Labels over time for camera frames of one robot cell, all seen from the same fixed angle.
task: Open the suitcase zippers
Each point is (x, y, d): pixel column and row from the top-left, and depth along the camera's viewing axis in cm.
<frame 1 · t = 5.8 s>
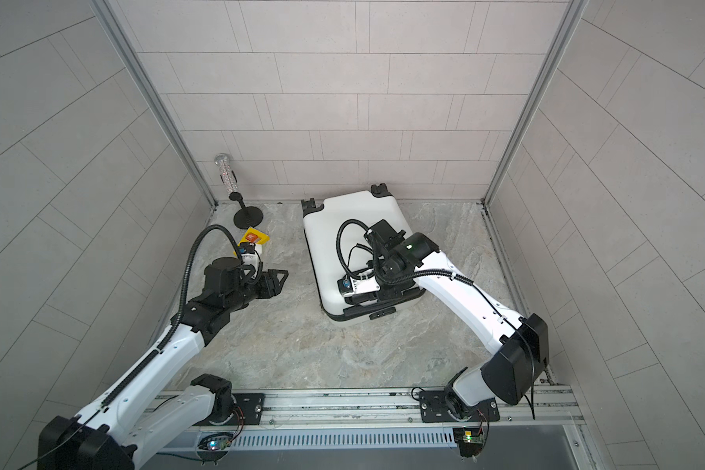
left hand: (286, 271, 80), fingers open
right hand: (370, 283, 76), fingers open
white hard-shell suitcase: (337, 246, 63), point 35 cm above the table
yellow triangular plastic piece: (253, 235, 107), on the table

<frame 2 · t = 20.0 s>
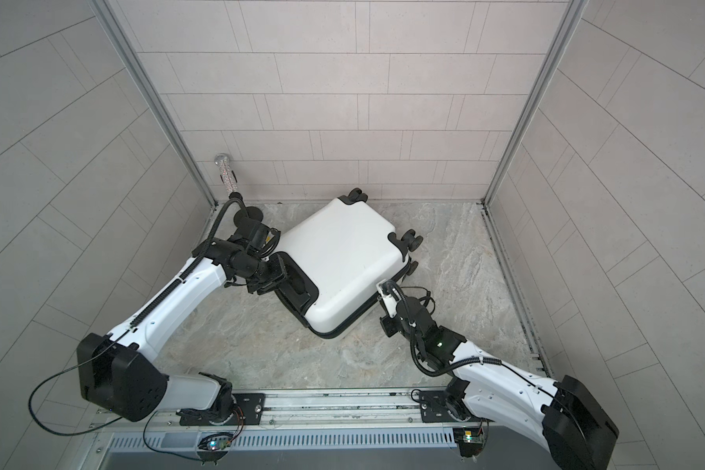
left hand: (293, 276, 80), fingers open
right hand: (380, 302, 82), fingers closed
white hard-shell suitcase: (337, 258, 80), point 19 cm above the table
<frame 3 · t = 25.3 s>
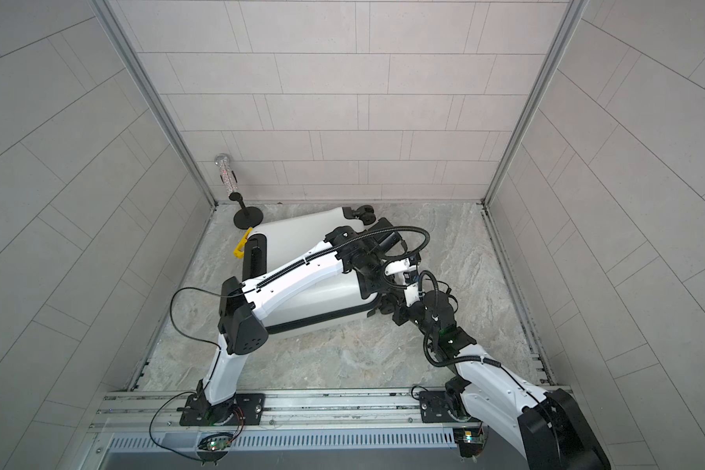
left hand: (393, 281, 78), fingers open
right hand: (388, 292, 82), fingers closed
white hard-shell suitcase: (338, 302, 73), point 18 cm above the table
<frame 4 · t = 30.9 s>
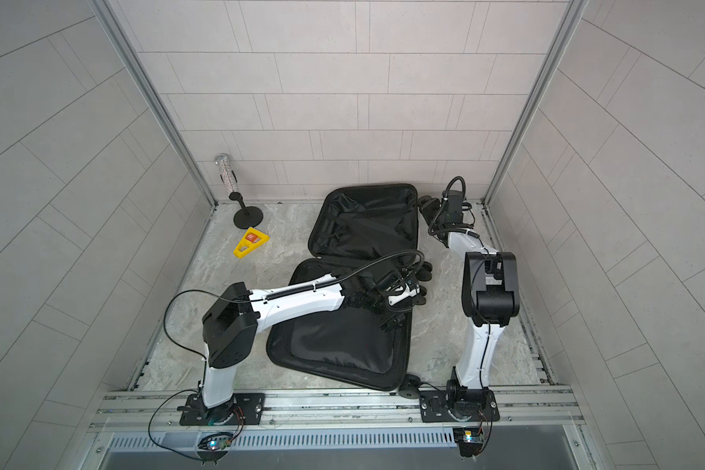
left hand: (403, 314, 80), fingers open
right hand: (420, 200, 99), fingers open
white hard-shell suitcase: (353, 227, 105), point 5 cm above the table
